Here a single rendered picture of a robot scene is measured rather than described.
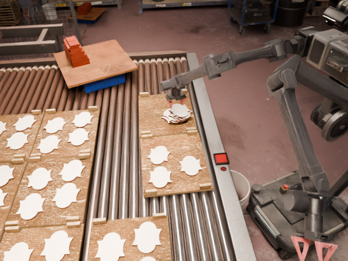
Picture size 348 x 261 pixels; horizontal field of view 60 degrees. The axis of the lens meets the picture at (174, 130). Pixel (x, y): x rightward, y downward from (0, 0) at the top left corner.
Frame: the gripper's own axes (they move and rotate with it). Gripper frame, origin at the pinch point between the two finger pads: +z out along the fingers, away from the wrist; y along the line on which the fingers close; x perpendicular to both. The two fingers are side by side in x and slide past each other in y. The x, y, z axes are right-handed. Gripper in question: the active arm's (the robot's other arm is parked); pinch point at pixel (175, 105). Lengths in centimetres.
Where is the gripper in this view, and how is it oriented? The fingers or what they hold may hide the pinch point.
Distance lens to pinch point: 189.8
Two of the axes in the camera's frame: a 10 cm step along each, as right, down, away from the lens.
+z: 0.1, 7.3, 6.8
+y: -8.9, 3.1, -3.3
